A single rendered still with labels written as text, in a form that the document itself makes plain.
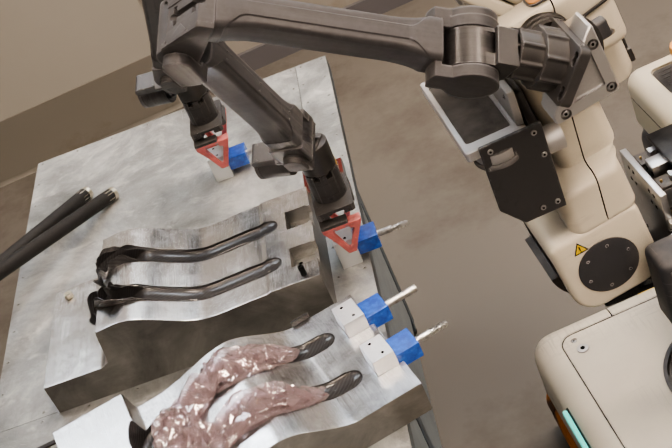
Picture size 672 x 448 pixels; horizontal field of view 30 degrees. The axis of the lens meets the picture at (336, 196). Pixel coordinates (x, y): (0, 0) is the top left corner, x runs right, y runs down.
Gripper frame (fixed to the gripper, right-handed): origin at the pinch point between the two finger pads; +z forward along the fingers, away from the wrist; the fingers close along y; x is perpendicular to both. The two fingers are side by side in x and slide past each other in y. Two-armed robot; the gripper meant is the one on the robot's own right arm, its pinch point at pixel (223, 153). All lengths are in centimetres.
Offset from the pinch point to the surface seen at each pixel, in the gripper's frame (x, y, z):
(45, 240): -36.5, 12.0, -2.5
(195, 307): -5, 52, -5
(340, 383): 16, 77, -1
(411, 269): 22, -53, 85
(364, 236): 24.2, 42.9, -0.2
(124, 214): -23.5, 1.5, 4.5
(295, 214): 13.8, 34.9, -3.8
